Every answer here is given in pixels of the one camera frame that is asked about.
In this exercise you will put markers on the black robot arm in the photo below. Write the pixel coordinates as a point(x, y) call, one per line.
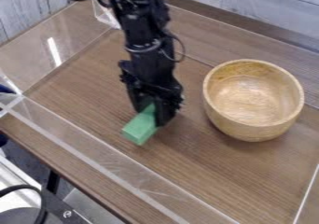
point(143, 19)

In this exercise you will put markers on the light wooden bowl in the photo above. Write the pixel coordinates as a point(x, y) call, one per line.
point(253, 99)

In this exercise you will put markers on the black table leg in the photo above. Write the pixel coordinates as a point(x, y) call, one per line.
point(53, 182)

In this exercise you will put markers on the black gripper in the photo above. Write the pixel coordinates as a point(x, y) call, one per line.
point(149, 77)

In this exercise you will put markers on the clear acrylic corner bracket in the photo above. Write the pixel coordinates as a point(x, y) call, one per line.
point(105, 15)

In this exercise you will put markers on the clear acrylic barrier wall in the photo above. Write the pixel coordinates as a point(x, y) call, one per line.
point(193, 175)

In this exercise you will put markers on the green rectangular block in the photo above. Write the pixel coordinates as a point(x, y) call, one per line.
point(142, 126)

